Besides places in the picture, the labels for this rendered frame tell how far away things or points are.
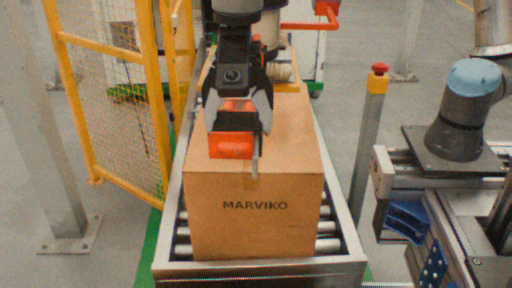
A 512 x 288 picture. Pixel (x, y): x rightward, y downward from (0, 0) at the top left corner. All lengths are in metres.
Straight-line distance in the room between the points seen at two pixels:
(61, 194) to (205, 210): 1.13
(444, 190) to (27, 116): 1.68
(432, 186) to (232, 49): 0.74
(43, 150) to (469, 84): 1.75
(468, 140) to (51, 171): 1.78
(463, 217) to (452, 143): 0.19
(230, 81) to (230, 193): 0.65
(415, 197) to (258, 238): 0.49
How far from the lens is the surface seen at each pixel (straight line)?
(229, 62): 0.56
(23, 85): 1.90
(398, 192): 1.12
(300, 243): 1.29
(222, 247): 1.31
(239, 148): 0.62
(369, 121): 1.69
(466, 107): 1.05
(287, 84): 1.12
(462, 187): 1.17
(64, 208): 2.25
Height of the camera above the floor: 1.61
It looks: 34 degrees down
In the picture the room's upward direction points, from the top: straight up
